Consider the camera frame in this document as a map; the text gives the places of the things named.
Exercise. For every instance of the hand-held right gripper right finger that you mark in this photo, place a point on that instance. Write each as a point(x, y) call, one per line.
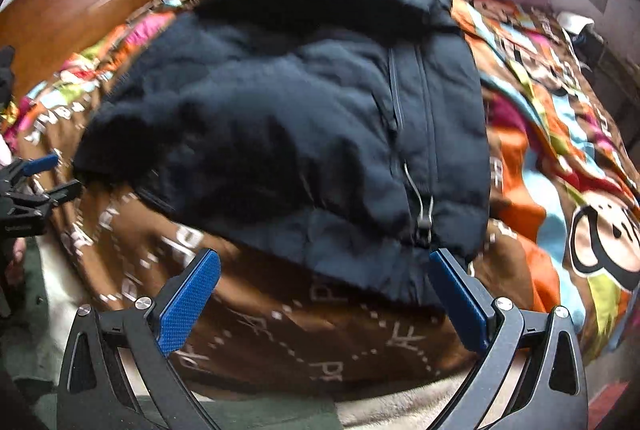
point(457, 305)

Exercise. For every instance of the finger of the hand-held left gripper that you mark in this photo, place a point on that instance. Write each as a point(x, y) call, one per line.
point(42, 164)
point(67, 192)

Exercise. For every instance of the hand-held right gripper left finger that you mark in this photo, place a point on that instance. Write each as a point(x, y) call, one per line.
point(192, 300)

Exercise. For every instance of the dark navy padded jacket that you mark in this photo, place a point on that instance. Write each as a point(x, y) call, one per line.
point(275, 135)

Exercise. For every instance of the pink white pillow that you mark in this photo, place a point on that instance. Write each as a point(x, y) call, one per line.
point(5, 150)

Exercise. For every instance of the black clothing pile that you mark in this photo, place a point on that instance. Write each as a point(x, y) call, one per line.
point(6, 75)

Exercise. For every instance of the brown cartoon printed blanket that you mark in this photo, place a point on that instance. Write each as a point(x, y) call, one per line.
point(300, 325)

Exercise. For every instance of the cream fleece bed sheet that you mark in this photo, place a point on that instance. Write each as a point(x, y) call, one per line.
point(400, 405)

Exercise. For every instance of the wooden headboard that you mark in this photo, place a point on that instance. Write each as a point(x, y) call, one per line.
point(100, 0)

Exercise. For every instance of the dark bag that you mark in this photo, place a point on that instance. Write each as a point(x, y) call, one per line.
point(587, 45)

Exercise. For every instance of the white plastic bag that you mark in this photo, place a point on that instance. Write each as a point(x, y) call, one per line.
point(572, 20)

